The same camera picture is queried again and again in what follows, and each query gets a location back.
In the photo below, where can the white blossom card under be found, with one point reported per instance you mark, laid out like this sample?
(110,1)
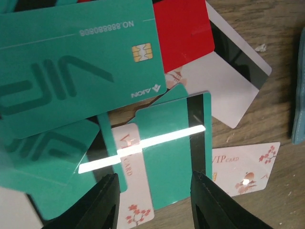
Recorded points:
(136,205)

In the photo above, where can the white striped card right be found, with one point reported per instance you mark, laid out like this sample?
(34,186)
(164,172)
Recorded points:
(233,73)

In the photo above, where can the white card red pattern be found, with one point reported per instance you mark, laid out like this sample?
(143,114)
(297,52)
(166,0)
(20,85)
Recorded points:
(244,169)

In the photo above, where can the red card centre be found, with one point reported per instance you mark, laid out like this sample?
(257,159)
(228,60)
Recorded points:
(184,31)

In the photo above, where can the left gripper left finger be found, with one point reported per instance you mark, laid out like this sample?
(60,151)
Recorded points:
(97,209)

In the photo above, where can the teal VIP card centre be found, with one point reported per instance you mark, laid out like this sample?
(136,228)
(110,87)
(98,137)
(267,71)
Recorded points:
(63,64)

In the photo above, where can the teal striped card upright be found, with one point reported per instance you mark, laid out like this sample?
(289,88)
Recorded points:
(176,139)

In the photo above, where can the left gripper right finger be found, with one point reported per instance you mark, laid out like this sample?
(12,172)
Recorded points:
(213,208)

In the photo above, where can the blue leather card holder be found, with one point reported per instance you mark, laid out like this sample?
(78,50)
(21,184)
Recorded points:
(298,132)

